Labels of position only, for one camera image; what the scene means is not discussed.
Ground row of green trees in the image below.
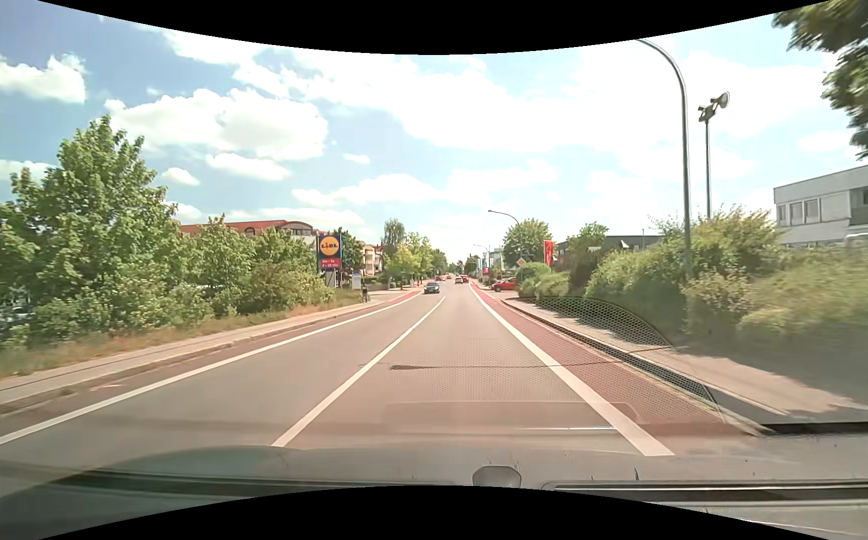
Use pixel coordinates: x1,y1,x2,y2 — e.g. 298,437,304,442
380,218,450,286
0,114,366,348

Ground grey asphalt road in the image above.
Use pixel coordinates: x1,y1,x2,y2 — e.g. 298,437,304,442
0,281,772,481

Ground tall shop sign pylon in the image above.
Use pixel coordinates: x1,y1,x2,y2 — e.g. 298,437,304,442
317,233,344,290

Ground red-roofed building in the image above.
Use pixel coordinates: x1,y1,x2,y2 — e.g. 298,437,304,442
179,219,322,249

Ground red cycle lane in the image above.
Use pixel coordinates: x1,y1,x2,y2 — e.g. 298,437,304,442
470,283,768,438

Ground road markings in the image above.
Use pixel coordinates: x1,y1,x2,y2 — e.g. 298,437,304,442
0,282,676,463

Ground low grey building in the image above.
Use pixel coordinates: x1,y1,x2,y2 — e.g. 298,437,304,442
556,234,666,256

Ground car's own bonnet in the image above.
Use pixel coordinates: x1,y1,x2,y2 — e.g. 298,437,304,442
0,429,868,540

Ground floodlight pole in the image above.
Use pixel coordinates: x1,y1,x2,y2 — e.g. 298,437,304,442
697,91,731,222

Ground green hedge bushes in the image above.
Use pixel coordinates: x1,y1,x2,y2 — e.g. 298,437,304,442
516,206,868,354

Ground grey paved pavement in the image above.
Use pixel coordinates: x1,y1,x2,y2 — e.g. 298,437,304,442
0,288,421,418
500,291,868,423

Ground dry grass verge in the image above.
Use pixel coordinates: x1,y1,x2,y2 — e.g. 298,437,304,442
0,289,363,390

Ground grey flat-roofed building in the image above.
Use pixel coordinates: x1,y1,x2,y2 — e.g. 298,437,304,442
773,160,868,250

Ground large green tree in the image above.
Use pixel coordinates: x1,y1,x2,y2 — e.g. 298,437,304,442
773,0,868,219

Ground curved grey lamp post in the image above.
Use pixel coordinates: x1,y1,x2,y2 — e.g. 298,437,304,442
635,38,694,280
487,209,525,265

